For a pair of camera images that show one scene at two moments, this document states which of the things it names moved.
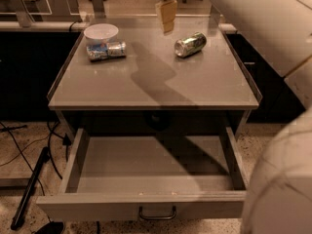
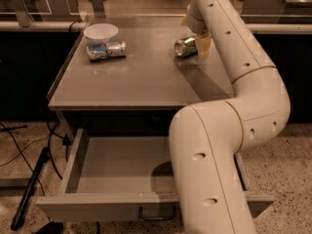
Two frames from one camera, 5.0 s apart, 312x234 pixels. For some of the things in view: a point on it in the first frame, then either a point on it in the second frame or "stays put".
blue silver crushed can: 106,51 stays put
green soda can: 191,45 stays put
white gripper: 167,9 -> 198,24
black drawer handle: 157,217 stays put
